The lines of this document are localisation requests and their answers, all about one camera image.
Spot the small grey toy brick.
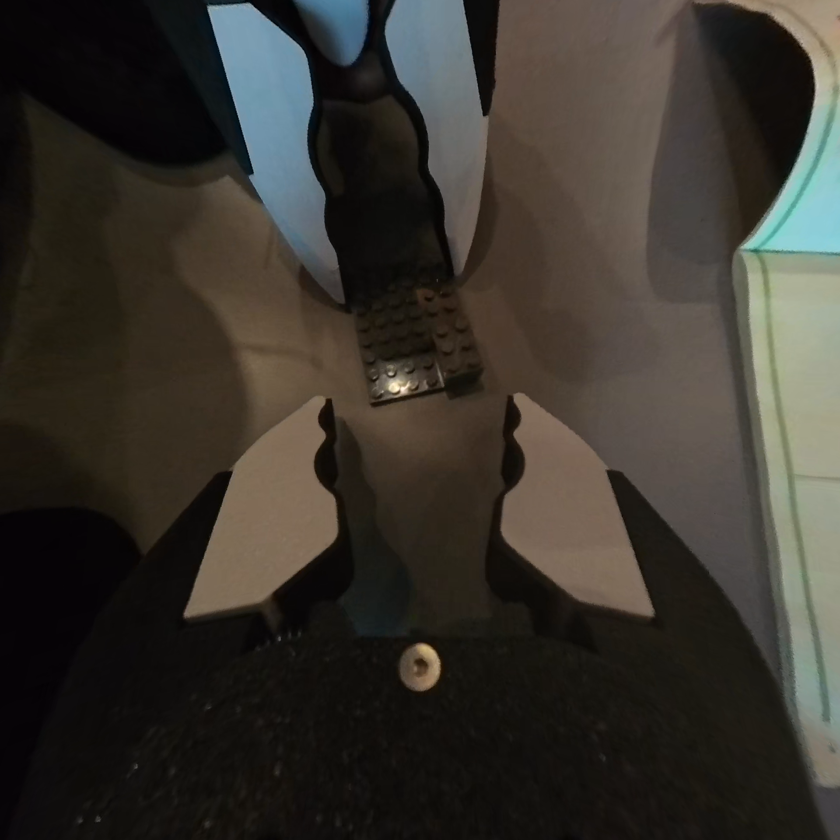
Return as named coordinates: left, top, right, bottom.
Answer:
left=415, top=284, right=488, bottom=399

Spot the grey desk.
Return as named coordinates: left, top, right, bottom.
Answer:
left=0, top=0, right=840, bottom=840

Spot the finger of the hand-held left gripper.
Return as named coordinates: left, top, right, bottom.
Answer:
left=209, top=0, right=350, bottom=307
left=382, top=0, right=491, bottom=278

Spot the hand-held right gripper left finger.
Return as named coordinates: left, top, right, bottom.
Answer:
left=184, top=395, right=355, bottom=622

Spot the building instruction booklet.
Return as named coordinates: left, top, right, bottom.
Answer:
left=696, top=0, right=840, bottom=788

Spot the dark grey toy base plate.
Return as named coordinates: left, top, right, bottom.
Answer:
left=333, top=257, right=487, bottom=409

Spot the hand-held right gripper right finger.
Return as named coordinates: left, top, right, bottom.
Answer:
left=489, top=392, right=658, bottom=623

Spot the person's left forearm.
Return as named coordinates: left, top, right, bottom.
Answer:
left=0, top=0, right=227, bottom=166

